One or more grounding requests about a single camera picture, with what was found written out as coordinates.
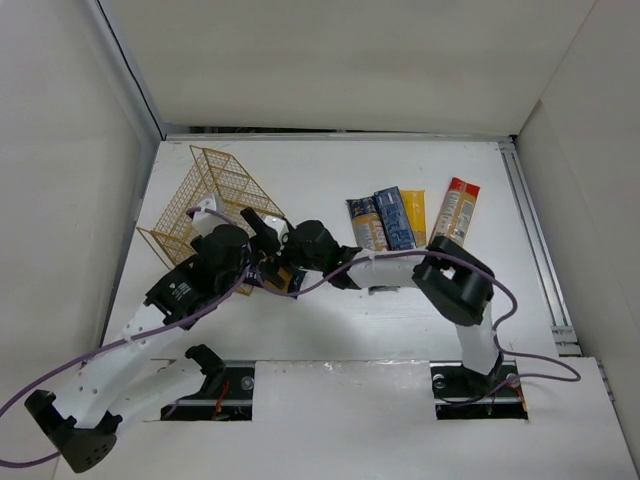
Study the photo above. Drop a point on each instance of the red spaghetti bag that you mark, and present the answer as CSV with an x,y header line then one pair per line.
x,y
456,211

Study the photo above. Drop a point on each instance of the blue pasta box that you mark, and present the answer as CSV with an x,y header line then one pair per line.
x,y
392,212

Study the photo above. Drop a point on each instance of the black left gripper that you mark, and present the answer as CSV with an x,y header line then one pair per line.
x,y
261,232

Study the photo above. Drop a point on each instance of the blue-topped spaghetti bag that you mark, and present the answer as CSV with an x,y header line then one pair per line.
x,y
367,225

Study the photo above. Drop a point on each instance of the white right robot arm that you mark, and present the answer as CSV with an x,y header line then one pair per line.
x,y
456,283

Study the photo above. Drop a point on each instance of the dark blue spaghetti bag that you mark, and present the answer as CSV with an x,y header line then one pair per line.
x,y
287,282

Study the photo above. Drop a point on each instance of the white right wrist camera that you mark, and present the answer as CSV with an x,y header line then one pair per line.
x,y
279,225

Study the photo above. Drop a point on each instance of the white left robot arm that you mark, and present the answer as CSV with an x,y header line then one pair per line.
x,y
84,418

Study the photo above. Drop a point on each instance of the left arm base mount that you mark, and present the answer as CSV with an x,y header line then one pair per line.
x,y
227,400

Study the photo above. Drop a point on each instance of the gold wire mesh shelf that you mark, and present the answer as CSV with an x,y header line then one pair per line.
x,y
215,181

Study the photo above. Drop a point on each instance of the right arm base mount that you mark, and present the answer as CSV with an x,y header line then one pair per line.
x,y
461,394

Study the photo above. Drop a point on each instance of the aluminium frame rail right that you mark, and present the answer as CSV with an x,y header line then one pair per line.
x,y
563,332

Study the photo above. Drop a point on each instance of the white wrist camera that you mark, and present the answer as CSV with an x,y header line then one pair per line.
x,y
203,222
279,225

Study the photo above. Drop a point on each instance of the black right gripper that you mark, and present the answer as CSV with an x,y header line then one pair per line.
x,y
279,270

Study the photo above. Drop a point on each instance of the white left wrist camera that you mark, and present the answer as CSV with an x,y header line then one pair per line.
x,y
203,222

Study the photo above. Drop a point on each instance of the yellow pasta bag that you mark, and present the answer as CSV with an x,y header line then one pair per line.
x,y
415,207

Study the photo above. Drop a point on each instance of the aluminium frame post left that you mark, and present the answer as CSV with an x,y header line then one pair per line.
x,y
127,75

